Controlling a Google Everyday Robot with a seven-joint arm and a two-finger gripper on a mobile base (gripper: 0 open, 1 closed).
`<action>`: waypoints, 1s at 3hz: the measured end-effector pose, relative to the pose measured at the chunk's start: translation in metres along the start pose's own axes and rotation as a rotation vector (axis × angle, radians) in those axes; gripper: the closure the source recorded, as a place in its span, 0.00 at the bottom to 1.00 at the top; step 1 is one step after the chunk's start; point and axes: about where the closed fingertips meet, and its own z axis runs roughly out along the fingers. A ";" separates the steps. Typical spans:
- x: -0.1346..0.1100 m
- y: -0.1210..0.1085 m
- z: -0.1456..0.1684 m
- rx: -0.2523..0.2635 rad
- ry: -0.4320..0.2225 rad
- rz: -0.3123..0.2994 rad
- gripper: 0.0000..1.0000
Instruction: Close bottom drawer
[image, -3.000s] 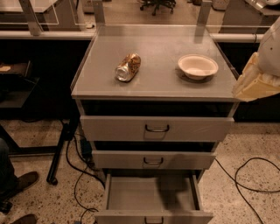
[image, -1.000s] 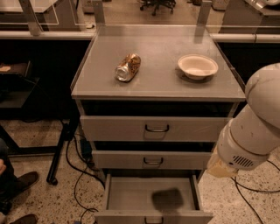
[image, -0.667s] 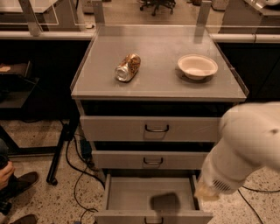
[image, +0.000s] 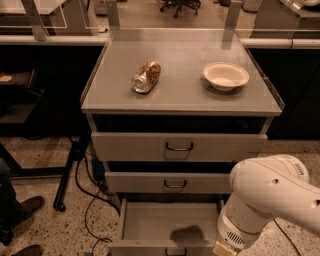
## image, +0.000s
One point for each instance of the white paper bowl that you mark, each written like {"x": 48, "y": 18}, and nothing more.
{"x": 225, "y": 76}

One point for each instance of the brown shoe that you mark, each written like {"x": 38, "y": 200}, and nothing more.
{"x": 32, "y": 250}
{"x": 30, "y": 206}

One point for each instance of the crushed gold soda can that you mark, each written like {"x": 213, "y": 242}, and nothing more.
{"x": 146, "y": 78}

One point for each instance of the grey bottom drawer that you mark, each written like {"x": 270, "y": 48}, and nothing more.
{"x": 166, "y": 229}

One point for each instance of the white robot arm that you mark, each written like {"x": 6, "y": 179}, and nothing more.
{"x": 264, "y": 189}

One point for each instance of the grey top drawer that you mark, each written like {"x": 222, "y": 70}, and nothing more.
{"x": 177, "y": 147}

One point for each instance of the grey drawer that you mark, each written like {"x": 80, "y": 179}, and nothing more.
{"x": 177, "y": 147}
{"x": 166, "y": 229}
{"x": 185, "y": 183}

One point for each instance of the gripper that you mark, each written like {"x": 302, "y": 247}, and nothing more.
{"x": 231, "y": 232}

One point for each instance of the black office chair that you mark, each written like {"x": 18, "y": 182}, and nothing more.
{"x": 179, "y": 4}

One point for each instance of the black table leg frame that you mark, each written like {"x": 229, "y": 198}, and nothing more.
{"x": 76, "y": 153}

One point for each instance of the grey drawer cabinet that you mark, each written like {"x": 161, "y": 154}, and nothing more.
{"x": 182, "y": 101}

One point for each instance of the grey middle drawer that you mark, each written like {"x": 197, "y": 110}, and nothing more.
{"x": 185, "y": 183}

